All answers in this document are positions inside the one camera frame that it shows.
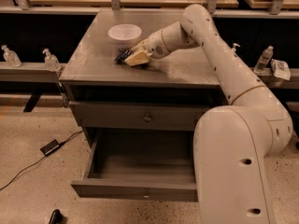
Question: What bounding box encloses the black object on floor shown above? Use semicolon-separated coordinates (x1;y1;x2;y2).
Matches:
49;209;64;224

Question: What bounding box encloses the black power cable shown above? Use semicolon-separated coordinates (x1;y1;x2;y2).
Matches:
0;130;84;192

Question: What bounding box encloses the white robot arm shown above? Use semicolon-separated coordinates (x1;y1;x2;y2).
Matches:
125;4;292;224

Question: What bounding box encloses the white ceramic bowl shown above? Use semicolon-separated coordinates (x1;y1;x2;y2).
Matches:
108;23;142;49

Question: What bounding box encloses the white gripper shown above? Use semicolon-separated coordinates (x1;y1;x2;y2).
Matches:
124;30;170;66

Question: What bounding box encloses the sanitizer pump bottle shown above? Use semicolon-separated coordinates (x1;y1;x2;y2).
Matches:
1;45;21;67
42;49;61;72
232;43;240;57

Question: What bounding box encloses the crumpled white packet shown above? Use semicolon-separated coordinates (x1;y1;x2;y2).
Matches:
271;59;291;80

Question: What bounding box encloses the black power adapter brick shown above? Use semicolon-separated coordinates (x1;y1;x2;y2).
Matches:
40;139;60;157

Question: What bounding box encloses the far left sanitizer pump bottle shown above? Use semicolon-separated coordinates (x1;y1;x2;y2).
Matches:
1;45;21;67

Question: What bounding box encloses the open grey middle drawer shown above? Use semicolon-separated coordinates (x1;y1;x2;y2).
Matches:
71;129;197;202

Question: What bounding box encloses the right sanitizer pump bottle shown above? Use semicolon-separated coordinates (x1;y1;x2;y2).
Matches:
232;43;240;57

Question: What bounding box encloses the closed grey top drawer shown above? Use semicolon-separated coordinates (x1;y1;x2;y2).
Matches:
70;102;208;131

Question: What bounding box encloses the grey wooden drawer cabinet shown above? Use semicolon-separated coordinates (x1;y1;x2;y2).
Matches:
59;8;230;142

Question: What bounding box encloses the blue rxbar blueberry wrapper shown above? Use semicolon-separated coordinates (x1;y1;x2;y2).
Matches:
115;49;133;63

